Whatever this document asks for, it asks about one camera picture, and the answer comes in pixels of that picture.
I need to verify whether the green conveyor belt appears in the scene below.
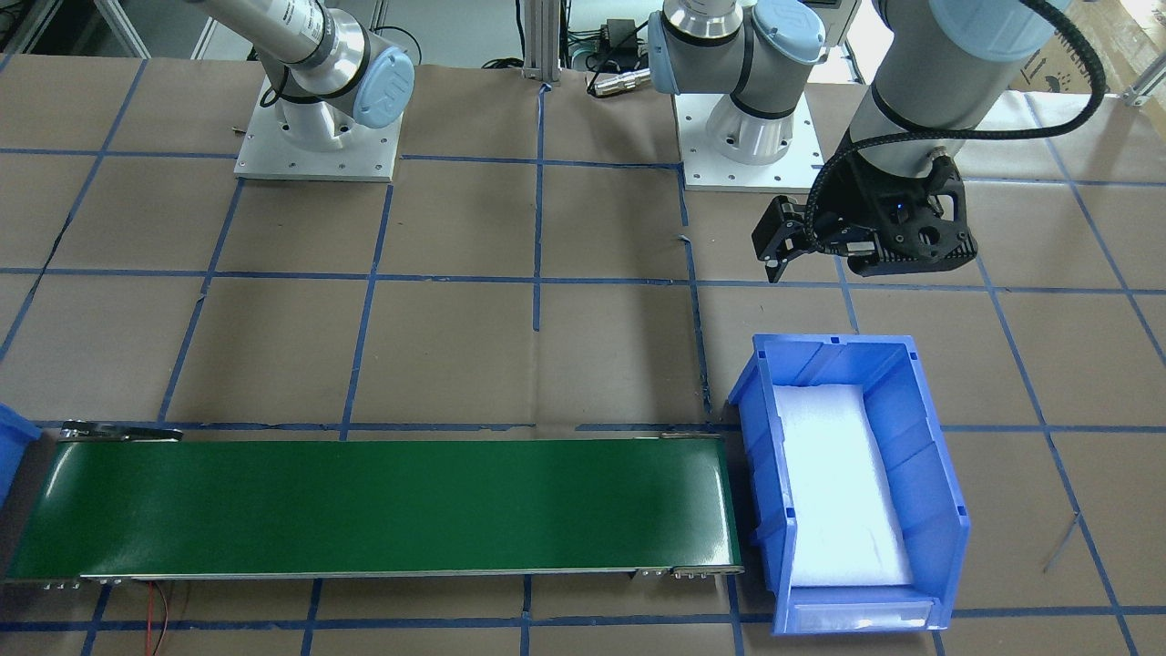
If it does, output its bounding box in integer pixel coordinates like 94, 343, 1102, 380
5, 437, 742, 581

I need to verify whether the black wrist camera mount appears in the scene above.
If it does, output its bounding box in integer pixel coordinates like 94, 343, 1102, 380
845, 147, 978, 277

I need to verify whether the aluminium frame post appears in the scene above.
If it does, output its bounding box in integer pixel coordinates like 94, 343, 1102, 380
519, 0, 566, 87

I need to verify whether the black power adapter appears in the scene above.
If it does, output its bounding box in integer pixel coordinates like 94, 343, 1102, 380
597, 17, 639, 69

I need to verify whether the white foam in bin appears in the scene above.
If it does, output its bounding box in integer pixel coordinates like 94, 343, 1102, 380
774, 385, 915, 587

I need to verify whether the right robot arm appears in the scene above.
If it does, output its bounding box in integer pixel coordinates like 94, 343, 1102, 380
195, 1, 415, 169

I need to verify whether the blue bin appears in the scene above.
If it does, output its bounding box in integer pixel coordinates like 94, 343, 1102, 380
728, 333, 971, 635
0, 404, 42, 505

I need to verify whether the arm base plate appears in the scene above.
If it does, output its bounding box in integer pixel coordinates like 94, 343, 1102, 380
674, 93, 824, 193
234, 100, 403, 183

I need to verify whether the red black wire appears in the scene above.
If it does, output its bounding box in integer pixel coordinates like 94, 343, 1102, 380
146, 581, 174, 656

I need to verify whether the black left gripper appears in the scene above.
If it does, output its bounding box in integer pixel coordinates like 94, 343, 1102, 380
752, 163, 890, 283

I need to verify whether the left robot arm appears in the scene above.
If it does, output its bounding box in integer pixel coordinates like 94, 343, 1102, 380
646, 1, 1108, 282

